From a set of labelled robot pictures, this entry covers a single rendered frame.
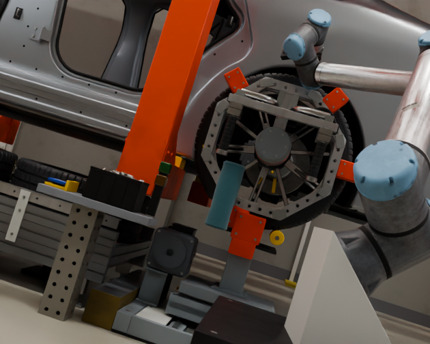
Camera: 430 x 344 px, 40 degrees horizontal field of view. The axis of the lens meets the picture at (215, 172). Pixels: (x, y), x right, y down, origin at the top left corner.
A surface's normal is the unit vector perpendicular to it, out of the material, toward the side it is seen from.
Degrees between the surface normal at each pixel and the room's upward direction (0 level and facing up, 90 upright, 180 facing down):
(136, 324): 90
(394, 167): 60
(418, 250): 115
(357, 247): 55
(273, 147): 90
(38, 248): 90
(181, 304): 90
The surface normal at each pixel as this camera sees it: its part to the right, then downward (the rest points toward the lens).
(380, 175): -0.41, -0.69
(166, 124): -0.08, -0.07
